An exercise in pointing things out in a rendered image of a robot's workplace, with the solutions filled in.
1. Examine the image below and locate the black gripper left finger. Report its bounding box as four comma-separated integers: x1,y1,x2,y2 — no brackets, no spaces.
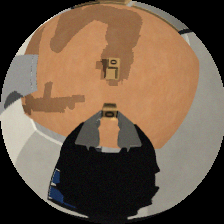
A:
55,110,103,170

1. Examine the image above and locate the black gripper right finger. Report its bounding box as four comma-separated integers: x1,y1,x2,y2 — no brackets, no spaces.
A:
116,111,160,174

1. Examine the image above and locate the tan wooden number cube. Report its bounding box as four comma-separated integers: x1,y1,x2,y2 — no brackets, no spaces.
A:
102,103,117,120
108,57,119,69

